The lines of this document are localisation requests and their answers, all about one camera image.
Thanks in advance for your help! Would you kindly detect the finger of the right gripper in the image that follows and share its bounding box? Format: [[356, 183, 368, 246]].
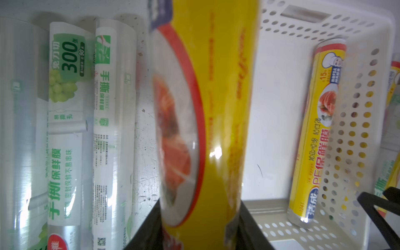
[[357, 186, 400, 250]]

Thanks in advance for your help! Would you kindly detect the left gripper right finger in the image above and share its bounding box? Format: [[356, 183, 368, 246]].
[[235, 201, 275, 250]]

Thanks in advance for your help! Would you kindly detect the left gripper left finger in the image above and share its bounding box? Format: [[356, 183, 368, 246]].
[[124, 200, 163, 250]]

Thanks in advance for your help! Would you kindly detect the green white wrap roll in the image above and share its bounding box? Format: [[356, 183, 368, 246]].
[[92, 19, 137, 250]]

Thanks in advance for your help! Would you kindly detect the yellow plastic wrap roll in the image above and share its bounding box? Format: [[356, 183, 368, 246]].
[[148, 1, 261, 250]]

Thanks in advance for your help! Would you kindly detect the white plastic basket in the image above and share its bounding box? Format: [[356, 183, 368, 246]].
[[242, 1, 400, 250]]

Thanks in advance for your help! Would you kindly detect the green label wrap roll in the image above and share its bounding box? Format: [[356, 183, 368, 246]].
[[47, 22, 94, 250]]

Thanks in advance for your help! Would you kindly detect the clear plastic wrap roll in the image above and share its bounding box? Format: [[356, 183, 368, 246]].
[[1, 17, 49, 250]]

